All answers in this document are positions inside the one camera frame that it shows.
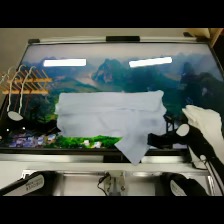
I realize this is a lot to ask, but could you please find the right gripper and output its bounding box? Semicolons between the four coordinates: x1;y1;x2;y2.
147;131;177;150

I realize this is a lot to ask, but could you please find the pale blue shirt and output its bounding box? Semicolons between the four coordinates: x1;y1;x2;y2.
54;89;168;167

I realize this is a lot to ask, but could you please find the white garment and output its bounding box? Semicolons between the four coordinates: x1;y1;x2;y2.
181;104;224;152

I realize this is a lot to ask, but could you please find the silver frame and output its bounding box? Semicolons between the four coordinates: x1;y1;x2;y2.
0;152;224;197

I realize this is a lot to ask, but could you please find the black cable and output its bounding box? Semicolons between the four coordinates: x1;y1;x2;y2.
97;174;113;196

